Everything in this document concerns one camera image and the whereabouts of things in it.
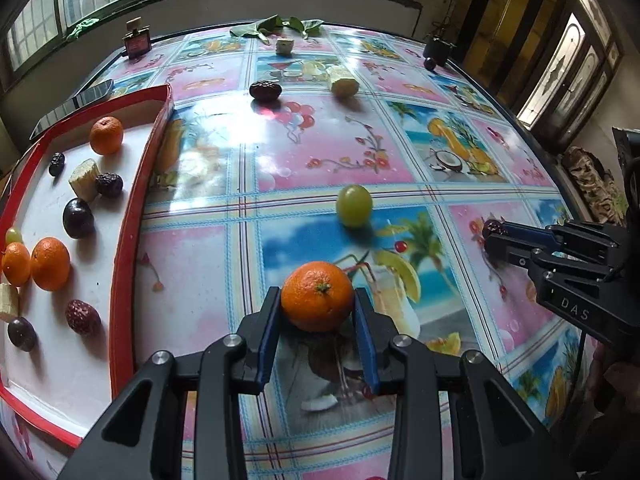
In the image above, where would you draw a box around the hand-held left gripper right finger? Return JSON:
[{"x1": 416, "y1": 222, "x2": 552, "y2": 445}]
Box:
[{"x1": 352, "y1": 286, "x2": 576, "y2": 480}]

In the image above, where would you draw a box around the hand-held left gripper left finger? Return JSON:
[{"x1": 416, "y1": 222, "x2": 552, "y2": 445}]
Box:
[{"x1": 57, "y1": 286, "x2": 282, "y2": 480}]

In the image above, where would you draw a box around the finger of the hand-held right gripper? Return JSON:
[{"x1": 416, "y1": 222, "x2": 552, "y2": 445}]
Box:
[
  {"x1": 499, "y1": 220, "x2": 621, "y2": 252},
  {"x1": 483, "y1": 233, "x2": 557, "y2": 274}
]

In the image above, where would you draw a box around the orange mandarin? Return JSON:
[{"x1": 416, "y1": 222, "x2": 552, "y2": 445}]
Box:
[
  {"x1": 31, "y1": 236, "x2": 71, "y2": 292},
  {"x1": 89, "y1": 116, "x2": 124, "y2": 156},
  {"x1": 280, "y1": 261, "x2": 355, "y2": 333},
  {"x1": 1, "y1": 241, "x2": 32, "y2": 287}
]

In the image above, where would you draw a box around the red-rimmed white tray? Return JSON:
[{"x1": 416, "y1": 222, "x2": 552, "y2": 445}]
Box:
[{"x1": 0, "y1": 84, "x2": 175, "y2": 448}]

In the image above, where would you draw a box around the person's right hand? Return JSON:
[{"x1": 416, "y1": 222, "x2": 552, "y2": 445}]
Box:
[{"x1": 582, "y1": 332, "x2": 640, "y2": 416}]

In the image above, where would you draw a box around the glass-panelled door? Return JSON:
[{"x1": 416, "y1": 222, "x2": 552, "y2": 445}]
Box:
[{"x1": 515, "y1": 0, "x2": 626, "y2": 156}]

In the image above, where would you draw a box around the black metal cylinder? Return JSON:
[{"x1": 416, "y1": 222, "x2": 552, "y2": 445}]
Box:
[{"x1": 422, "y1": 30, "x2": 456, "y2": 66}]

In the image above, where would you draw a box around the yellow wooden panel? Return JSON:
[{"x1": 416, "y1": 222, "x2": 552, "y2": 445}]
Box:
[{"x1": 450, "y1": 0, "x2": 571, "y2": 111}]

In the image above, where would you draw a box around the large pale banana piece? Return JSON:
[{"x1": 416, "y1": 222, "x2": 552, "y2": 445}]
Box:
[{"x1": 329, "y1": 66, "x2": 360, "y2": 98}]

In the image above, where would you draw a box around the green leaf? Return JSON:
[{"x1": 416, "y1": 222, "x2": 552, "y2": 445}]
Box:
[
  {"x1": 282, "y1": 16, "x2": 326, "y2": 38},
  {"x1": 230, "y1": 14, "x2": 283, "y2": 45}
]

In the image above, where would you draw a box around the black smartphone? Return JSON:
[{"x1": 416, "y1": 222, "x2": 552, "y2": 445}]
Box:
[{"x1": 29, "y1": 79, "x2": 115, "y2": 141}]

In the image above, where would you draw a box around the pink perfume bottle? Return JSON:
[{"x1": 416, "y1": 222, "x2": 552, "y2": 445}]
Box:
[{"x1": 122, "y1": 17, "x2": 152, "y2": 59}]

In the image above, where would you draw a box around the green cloth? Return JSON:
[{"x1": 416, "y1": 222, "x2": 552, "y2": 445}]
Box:
[{"x1": 66, "y1": 17, "x2": 101, "y2": 40}]

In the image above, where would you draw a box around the hanging black cable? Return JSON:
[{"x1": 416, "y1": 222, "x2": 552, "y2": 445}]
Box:
[{"x1": 432, "y1": 0, "x2": 453, "y2": 41}]

